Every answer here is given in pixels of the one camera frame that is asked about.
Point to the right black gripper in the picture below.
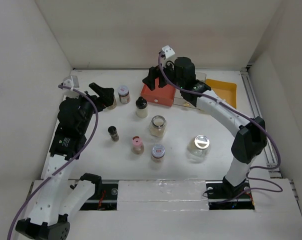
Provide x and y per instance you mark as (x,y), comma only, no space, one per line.
(149,80)

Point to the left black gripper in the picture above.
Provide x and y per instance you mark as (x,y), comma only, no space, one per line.
(100,104)

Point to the brown spice bottle black cap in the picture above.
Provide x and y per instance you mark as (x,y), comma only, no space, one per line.
(112,103)

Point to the white-lid dark spice jar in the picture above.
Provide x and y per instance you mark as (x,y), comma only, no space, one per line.
(124,94)

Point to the white powder bottle black cap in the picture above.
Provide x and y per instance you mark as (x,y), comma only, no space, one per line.
(141,107)

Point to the square glass jar beige grains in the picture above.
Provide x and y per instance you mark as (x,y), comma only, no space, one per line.
(157,126)

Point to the pink-cap spice bottle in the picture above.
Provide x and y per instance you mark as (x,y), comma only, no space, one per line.
(137,145)

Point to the white-lid beige spice jar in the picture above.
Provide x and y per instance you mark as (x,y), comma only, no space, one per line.
(157,156)

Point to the round glass jar metal lid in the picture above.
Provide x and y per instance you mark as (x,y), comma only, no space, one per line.
(198,149)

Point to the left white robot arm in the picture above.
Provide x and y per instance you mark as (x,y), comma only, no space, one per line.
(54,207)

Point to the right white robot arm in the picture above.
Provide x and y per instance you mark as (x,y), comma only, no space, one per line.
(250,136)

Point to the orange-red plastic tray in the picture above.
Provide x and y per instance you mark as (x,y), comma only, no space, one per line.
(161,96)

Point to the small dark pepper bottle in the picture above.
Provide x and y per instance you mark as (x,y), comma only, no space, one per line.
(112,130)

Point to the yellow plastic tray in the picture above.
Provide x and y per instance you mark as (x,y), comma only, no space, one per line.
(225,90)

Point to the white foam front block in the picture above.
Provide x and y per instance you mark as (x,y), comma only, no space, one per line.
(162,195)

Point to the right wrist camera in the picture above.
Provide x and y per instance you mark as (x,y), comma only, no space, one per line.
(167,52)

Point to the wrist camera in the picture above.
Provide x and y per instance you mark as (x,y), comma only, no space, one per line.
(167,52)
(72,82)

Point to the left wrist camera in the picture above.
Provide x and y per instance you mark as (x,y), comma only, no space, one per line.
(72,82)

